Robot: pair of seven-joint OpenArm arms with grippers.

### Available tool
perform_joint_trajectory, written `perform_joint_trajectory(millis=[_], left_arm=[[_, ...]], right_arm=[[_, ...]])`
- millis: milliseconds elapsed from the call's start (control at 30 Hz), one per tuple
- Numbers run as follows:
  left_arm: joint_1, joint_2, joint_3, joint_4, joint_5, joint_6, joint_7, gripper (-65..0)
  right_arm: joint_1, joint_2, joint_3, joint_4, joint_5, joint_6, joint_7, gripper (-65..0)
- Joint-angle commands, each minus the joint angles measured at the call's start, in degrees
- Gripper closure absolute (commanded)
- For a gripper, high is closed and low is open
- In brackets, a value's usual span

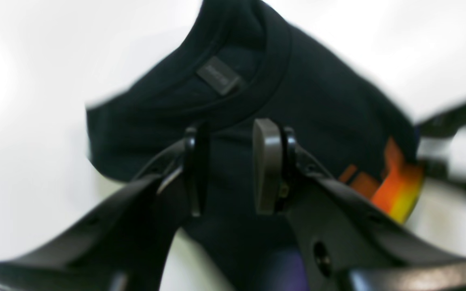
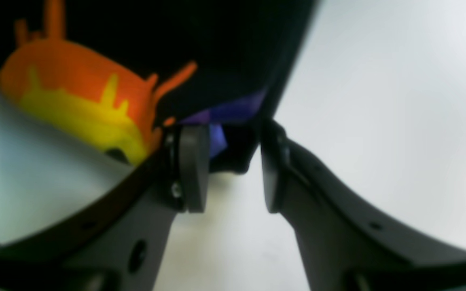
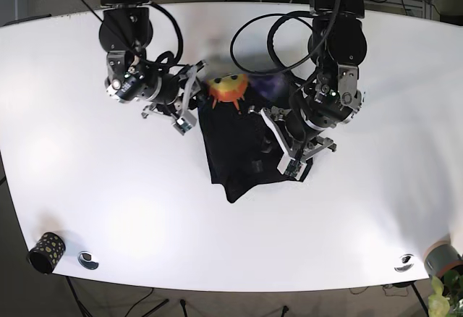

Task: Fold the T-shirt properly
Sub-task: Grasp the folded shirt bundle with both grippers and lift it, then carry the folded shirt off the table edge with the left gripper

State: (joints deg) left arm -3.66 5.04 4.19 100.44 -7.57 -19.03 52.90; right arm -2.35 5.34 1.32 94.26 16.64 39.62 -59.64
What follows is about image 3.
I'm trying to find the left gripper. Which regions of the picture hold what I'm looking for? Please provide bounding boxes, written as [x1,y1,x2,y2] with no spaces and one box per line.
[249,107,337,182]

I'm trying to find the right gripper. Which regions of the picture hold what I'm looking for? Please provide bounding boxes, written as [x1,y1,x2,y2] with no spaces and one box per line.
[141,60,207,135]

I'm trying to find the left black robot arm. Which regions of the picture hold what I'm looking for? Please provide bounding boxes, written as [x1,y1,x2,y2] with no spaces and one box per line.
[231,0,368,182]

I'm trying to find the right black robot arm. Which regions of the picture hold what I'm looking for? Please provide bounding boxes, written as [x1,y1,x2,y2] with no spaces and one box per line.
[98,0,205,135]

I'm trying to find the right silver table grommet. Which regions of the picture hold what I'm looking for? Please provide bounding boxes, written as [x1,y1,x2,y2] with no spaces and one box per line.
[394,253,415,273]

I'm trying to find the silver table grommet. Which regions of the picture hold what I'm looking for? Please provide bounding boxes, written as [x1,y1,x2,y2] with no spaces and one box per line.
[394,253,415,273]
[77,251,99,271]

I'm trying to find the left silver table grommet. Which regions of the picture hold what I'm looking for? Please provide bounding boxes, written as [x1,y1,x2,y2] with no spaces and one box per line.
[77,251,99,271]

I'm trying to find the grey flower pot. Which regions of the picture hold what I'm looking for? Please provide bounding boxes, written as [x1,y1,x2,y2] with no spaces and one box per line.
[423,241,462,279]

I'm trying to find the black gold-dotted cup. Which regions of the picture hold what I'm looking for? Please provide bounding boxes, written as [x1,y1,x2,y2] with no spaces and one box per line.
[27,232,66,275]

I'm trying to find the green potted plant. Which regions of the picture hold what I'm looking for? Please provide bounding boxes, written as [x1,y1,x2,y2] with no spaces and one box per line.
[428,269,462,317]

